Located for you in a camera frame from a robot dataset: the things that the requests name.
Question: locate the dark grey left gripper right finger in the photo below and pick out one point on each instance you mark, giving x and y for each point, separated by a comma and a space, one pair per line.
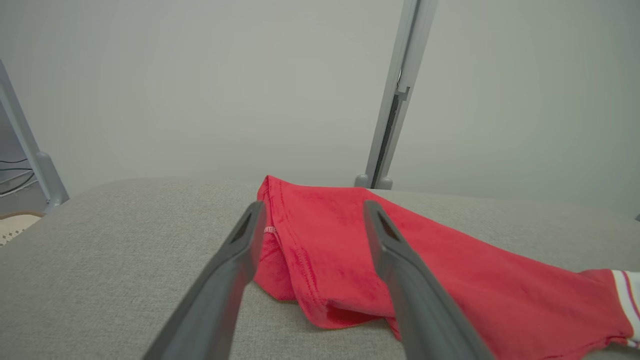
425, 315

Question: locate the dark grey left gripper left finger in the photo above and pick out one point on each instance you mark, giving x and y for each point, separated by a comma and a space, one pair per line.
215, 300

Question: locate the red shorts with white stripe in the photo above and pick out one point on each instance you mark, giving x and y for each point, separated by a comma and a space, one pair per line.
330, 240

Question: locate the beige woven basket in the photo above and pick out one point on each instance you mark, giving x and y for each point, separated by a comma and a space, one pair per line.
12, 227

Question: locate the grey metal frame leg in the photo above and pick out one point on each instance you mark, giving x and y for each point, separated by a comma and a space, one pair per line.
45, 175

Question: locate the grey metal partition post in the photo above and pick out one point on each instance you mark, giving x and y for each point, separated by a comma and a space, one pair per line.
417, 30

